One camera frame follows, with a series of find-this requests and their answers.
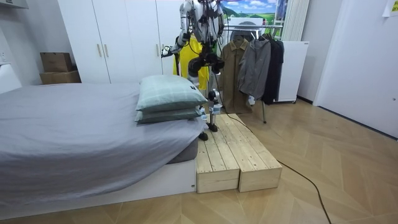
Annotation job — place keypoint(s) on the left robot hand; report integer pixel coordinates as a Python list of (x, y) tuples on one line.
[(167, 51)]

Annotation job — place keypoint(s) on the yellow black long-sleeve shirt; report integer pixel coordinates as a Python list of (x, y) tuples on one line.
[(186, 62)]

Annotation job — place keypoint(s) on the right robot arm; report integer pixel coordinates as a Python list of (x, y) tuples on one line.
[(220, 18)]

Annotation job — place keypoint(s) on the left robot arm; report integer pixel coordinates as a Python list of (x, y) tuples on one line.
[(184, 21)]

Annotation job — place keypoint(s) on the green plaid pillow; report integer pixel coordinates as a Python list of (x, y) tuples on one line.
[(168, 91), (164, 115)]

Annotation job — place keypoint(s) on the white wardrobe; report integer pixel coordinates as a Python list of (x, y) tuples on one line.
[(124, 40)]

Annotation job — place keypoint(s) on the robot body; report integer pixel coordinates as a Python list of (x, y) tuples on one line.
[(203, 21)]

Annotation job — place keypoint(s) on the brown coat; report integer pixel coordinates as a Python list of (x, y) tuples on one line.
[(231, 77)]

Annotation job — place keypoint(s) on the grey jacket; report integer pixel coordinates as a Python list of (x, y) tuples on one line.
[(253, 68)]

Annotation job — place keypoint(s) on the black jacket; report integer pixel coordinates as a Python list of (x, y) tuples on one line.
[(275, 68)]

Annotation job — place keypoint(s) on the cardboard box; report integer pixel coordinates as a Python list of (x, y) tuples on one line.
[(56, 61), (60, 77)]

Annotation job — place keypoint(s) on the metal clothes rack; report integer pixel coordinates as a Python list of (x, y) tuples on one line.
[(264, 112)]

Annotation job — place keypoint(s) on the grey bed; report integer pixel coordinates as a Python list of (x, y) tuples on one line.
[(77, 130)]

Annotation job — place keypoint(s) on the pale wooden platform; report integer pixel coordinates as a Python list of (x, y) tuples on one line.
[(255, 158), (214, 161)]

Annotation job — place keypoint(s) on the white cabinet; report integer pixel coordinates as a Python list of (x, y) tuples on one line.
[(293, 71)]

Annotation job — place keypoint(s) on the white pleated curtain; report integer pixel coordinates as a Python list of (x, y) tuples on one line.
[(295, 18)]

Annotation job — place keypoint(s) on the white door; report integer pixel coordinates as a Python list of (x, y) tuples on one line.
[(357, 62)]

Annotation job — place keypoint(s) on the landscape wall poster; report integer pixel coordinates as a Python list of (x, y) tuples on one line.
[(252, 7)]

